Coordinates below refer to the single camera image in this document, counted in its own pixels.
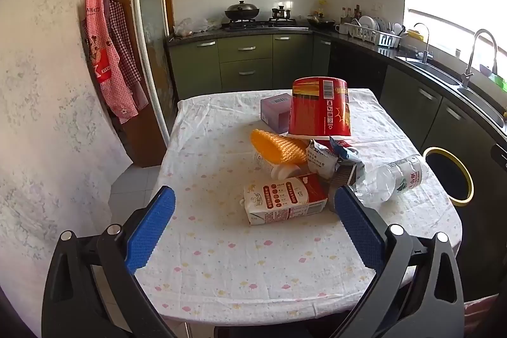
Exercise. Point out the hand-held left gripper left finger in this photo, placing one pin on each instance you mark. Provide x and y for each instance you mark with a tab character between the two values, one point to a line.
152	227

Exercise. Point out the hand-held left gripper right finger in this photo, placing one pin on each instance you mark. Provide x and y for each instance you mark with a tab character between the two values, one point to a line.
358	231

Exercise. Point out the brown corrugated cardboard piece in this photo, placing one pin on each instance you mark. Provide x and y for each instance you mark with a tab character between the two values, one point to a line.
341	175

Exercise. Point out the clear water bottle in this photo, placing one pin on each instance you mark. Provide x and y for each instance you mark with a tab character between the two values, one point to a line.
400	179

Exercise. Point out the blue and white snack packet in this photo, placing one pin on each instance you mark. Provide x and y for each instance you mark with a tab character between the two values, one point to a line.
348	156

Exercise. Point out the red and white milk carton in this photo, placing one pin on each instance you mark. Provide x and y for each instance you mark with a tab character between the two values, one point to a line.
277	199

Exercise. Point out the small white plastic bottle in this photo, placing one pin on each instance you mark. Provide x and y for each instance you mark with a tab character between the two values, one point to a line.
283	171

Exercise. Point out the yellow rimmed trash bin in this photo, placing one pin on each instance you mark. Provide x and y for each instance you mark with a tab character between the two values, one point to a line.
447	175

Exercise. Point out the orange foam net sleeve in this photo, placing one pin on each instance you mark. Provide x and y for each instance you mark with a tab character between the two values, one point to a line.
273	146

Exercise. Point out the red instant noodle cup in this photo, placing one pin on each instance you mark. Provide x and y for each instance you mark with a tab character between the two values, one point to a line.
317	108

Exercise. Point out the purple tissue box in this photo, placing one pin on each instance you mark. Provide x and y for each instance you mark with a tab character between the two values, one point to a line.
273	112

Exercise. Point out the green base cabinet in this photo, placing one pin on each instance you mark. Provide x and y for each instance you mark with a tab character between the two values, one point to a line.
435	112
245	64

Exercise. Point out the black built-in appliance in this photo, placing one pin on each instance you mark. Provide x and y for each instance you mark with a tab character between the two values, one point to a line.
356	68

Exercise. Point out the steel double sink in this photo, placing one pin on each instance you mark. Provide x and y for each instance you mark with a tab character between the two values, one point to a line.
483	104

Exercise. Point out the white dish rack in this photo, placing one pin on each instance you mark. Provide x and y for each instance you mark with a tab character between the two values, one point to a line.
380	39

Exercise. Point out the small steel faucet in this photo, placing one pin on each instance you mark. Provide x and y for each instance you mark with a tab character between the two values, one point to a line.
426	45

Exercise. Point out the tall steel faucet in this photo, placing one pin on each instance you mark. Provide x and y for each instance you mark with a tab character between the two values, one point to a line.
469	64

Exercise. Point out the frosted glass sliding door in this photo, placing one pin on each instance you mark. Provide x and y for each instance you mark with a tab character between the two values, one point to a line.
152	25

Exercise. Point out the white mug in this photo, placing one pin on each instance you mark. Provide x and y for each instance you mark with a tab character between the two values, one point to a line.
342	29

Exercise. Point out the green cloth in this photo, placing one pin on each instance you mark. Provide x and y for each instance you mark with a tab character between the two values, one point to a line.
497	82

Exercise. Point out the clear plastic bags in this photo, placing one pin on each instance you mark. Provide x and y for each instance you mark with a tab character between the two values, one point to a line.
190	27

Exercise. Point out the small steel cup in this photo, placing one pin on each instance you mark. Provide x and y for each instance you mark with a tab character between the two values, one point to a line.
457	53

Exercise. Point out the yellow plastic box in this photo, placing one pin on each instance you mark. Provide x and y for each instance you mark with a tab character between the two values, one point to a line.
414	34

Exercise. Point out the lilac bowl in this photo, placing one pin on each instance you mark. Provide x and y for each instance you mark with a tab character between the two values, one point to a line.
486	68

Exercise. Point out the black frying pan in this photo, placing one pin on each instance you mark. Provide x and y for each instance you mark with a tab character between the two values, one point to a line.
321	21

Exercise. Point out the dark sauce bottle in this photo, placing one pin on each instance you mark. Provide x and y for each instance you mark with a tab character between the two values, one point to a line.
357	13

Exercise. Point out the black gas stove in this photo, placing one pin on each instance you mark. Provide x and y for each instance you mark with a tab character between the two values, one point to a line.
257	24

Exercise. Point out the black wok with lid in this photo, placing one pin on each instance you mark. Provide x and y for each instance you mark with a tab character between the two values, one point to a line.
241	10

